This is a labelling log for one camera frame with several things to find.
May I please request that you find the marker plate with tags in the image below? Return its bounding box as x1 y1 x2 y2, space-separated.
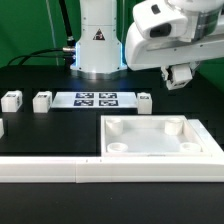
52 92 137 108

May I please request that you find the white square table top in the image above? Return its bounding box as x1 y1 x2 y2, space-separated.
100 115 211 157

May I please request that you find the white block at left edge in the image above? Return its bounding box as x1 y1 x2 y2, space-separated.
0 118 4 139

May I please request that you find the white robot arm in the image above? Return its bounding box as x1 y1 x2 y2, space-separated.
71 0 224 90

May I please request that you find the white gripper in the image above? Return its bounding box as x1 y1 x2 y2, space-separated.
125 0 224 88

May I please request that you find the black cable bundle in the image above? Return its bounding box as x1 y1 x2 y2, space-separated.
6 0 77 68

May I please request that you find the white L-shaped obstacle fence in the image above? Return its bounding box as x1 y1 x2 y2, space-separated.
0 120 224 183

